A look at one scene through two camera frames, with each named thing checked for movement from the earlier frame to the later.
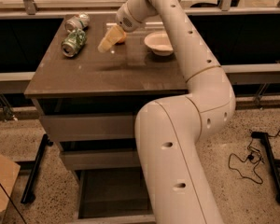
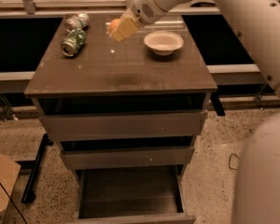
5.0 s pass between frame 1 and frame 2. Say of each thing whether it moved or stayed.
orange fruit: moved
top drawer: stayed
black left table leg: stayed
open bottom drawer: stayed
